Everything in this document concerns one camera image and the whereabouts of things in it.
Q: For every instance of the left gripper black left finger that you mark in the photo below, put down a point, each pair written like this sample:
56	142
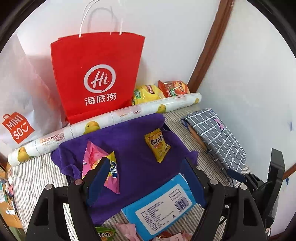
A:
48	219

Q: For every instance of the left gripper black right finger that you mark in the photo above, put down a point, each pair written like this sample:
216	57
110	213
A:
236	204

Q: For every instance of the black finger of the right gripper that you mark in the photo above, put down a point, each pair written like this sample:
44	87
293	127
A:
236	175

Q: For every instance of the green chicken snack packet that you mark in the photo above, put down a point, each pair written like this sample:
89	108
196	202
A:
106	234

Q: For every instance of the red white lychee snack packet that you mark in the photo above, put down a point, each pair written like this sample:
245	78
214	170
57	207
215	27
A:
166	236

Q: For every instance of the pink yellow snack packet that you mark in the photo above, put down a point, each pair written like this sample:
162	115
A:
92	156

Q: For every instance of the grey checked folded cloth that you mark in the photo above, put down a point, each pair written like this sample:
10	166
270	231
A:
221	144

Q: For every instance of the rolled duck print mat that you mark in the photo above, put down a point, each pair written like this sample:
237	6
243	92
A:
50	142

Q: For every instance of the pink candy packet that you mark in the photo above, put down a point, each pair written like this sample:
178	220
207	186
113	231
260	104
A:
128	230

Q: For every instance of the small yellow snack packet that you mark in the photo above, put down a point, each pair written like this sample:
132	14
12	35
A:
156	142

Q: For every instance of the purple towel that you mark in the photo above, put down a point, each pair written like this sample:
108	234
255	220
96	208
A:
138	170

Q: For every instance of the blue tissue pack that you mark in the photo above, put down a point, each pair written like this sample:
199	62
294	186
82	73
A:
160	209

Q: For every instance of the red orange chips bag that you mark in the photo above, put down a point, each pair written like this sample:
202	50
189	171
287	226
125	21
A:
173	88

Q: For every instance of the white Miniso plastic bag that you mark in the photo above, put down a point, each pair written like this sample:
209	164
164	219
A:
28	107

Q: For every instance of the yellow chips bag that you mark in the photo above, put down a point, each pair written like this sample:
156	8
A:
146	93

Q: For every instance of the red Haidilao paper bag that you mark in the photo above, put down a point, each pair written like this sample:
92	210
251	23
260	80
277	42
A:
96	73

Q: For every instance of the brown wooden door frame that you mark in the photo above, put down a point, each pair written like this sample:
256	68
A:
212	43

